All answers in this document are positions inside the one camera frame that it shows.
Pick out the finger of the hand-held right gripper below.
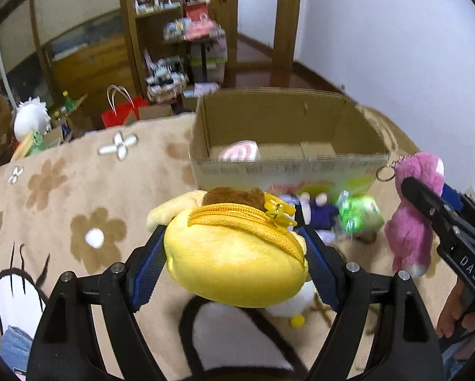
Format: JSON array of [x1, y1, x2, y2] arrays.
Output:
[[400, 177, 475, 310], [440, 183, 475, 243]]

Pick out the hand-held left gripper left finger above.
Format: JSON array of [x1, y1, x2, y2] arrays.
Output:
[[26, 226, 171, 381]]

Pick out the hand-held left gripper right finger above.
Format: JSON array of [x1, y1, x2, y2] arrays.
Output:
[[297, 225, 445, 381]]

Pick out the pink plush bear keychain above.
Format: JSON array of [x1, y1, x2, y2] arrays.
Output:
[[376, 151, 446, 278]]

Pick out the yellow plush zipper pouch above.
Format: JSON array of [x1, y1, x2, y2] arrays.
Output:
[[147, 186, 310, 308]]

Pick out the person's right hand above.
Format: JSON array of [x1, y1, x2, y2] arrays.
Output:
[[436, 276, 475, 342]]

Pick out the white plush with yellow feet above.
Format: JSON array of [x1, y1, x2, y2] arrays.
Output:
[[266, 280, 318, 328]]

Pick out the small purple-dressed doll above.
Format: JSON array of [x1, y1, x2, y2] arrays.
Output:
[[280, 191, 340, 244]]

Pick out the green plush toy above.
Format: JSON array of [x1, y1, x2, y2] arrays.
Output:
[[336, 191, 383, 236]]

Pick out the beige floral blanket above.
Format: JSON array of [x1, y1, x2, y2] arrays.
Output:
[[0, 105, 440, 381]]

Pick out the pink and white plush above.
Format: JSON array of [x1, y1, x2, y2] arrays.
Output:
[[217, 140, 259, 163]]

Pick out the red paper bag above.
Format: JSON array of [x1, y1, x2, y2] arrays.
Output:
[[100, 85, 149, 130]]

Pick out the person's blue jeans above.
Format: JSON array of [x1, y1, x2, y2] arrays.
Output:
[[0, 324, 34, 376]]

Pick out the white fluffy plush toy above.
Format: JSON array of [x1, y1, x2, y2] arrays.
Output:
[[13, 97, 52, 144]]

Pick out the wooden wardrobe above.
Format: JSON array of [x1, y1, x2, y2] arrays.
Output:
[[28, 0, 143, 130]]

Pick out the wooden shelf unit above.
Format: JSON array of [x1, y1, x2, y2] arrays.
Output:
[[118, 0, 239, 106]]

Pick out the wooden door frame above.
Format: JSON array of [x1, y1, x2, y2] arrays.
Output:
[[272, 0, 304, 88]]

